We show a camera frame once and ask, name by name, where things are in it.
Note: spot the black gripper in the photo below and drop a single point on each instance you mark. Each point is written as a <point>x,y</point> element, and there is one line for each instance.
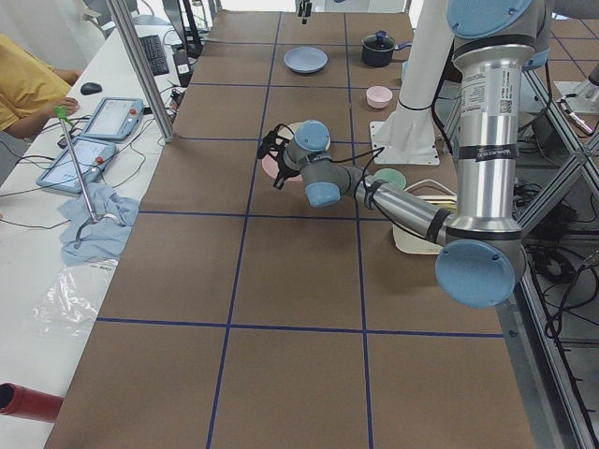
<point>283,165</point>

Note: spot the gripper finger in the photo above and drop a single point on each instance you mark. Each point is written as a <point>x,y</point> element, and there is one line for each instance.
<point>304,10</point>

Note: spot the pink plate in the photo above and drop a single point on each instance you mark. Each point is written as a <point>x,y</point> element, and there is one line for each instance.
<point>269,166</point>

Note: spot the blue plate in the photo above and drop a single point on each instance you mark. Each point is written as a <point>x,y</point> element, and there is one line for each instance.
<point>305,60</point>

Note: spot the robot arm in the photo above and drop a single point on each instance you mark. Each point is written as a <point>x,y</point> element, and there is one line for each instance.
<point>491,43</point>

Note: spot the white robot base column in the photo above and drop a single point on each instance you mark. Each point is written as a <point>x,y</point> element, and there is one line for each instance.
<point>407,136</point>

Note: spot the person's hand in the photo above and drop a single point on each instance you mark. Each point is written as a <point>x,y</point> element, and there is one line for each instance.
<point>66,106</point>

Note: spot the dark blue pot with lid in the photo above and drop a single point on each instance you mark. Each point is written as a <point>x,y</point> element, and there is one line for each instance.
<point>378,49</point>

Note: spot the pink bowl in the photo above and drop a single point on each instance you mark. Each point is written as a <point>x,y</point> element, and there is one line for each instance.
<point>378,97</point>

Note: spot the green bowl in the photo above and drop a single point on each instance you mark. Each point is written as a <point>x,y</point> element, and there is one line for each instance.
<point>391,175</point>

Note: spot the black keyboard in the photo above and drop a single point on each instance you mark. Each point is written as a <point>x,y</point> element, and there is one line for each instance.
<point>155,55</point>

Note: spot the upper blue teach pendant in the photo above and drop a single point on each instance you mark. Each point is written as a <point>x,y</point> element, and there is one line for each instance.
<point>114,119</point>

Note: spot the black computer mouse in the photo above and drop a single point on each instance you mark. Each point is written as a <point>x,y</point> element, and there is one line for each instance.
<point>89,88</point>

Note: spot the light blue cloth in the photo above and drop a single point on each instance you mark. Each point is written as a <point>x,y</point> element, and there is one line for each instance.
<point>86,241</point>

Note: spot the green-tipped grabber stick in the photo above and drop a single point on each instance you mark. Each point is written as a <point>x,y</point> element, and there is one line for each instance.
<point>94,217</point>

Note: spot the person in yellow shirt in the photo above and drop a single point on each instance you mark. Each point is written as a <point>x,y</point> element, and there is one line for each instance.
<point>28,87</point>

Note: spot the clear plastic bag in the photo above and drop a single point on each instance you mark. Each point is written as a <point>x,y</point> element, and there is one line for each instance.
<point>71,304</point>

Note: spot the red cylinder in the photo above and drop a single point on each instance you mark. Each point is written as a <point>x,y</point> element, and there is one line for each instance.
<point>27,403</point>

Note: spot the aluminium frame post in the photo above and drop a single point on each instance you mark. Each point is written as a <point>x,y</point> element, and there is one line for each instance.
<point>124,23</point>

